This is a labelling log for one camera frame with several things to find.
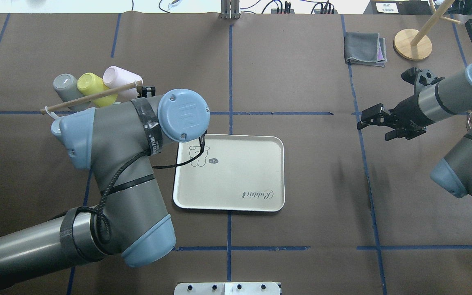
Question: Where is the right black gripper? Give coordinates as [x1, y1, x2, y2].
[356, 67, 444, 141]

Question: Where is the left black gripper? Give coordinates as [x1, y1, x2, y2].
[139, 85, 156, 98]

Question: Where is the cream rectangular tray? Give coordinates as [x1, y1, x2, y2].
[172, 134, 285, 212]

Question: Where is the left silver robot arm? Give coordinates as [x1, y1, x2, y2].
[0, 86, 211, 290]

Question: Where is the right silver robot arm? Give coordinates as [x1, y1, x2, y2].
[356, 63, 472, 198]

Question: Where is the pink plastic cup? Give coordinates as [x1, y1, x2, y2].
[103, 66, 143, 100]

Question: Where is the yellow plastic cup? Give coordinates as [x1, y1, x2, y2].
[77, 73, 117, 108]

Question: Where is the grey plastic cup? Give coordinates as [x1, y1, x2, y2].
[52, 73, 84, 102]

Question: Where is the light blue plastic cup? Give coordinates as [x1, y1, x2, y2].
[50, 117, 64, 144]

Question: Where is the white cup drying rack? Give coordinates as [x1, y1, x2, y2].
[40, 80, 143, 119]

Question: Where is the folded grey cloth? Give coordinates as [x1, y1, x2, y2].
[343, 32, 388, 67]

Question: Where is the wooden mug tree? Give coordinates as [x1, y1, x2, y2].
[393, 0, 461, 61]

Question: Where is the black box with label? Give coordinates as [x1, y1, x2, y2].
[364, 0, 431, 15]

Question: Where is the aluminium frame post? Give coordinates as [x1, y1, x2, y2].
[220, 0, 241, 19]

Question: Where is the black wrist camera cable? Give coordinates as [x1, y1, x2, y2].
[91, 131, 209, 242]

